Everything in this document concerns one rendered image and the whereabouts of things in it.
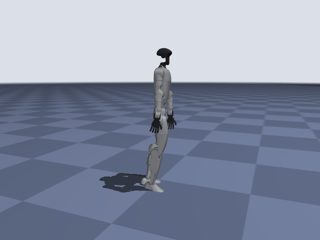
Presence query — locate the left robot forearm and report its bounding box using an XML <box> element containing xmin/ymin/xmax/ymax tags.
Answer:
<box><xmin>165</xmin><ymin>97</ymin><xmax>173</xmax><ymax>115</ymax></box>

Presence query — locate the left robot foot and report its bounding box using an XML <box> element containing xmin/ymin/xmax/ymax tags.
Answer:
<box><xmin>141</xmin><ymin>177</ymin><xmax>161</xmax><ymax>185</ymax></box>

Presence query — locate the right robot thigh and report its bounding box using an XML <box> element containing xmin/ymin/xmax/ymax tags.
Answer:
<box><xmin>150</xmin><ymin>113</ymin><xmax>169</xmax><ymax>157</ymax></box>

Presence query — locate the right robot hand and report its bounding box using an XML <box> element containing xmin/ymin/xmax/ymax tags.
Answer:
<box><xmin>150</xmin><ymin>113</ymin><xmax>162</xmax><ymax>133</ymax></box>

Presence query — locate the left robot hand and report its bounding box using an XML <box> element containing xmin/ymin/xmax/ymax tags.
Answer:
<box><xmin>167</xmin><ymin>110</ymin><xmax>177</xmax><ymax>130</ymax></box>

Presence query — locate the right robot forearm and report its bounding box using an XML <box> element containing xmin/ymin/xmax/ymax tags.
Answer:
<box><xmin>154</xmin><ymin>90</ymin><xmax>163</xmax><ymax>118</ymax></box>

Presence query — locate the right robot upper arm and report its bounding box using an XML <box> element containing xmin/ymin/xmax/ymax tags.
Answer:
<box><xmin>154</xmin><ymin>69</ymin><xmax>164</xmax><ymax>97</ymax></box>

